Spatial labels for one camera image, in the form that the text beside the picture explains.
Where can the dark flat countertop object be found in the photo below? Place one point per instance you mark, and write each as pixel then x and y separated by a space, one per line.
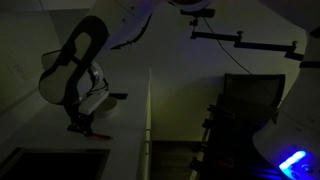
pixel 119 95

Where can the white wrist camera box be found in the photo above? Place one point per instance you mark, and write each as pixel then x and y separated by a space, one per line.
pixel 94 102

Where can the white wall outlet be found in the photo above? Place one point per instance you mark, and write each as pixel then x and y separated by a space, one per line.
pixel 18 72

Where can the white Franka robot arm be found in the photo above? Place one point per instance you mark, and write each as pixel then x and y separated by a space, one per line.
pixel 110 23

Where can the black external camera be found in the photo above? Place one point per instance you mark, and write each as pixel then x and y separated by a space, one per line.
pixel 198 13

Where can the black articulated camera mount arm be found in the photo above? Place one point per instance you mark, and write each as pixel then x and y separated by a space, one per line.
pixel 246 43

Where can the white bowl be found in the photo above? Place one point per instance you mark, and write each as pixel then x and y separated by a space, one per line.
pixel 108 106

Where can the red marker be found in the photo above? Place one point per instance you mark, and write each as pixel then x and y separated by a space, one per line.
pixel 101 136

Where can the black mesh chair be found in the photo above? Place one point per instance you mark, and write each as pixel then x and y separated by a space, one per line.
pixel 255 88

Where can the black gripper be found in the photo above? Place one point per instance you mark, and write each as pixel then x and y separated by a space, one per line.
pixel 77 115

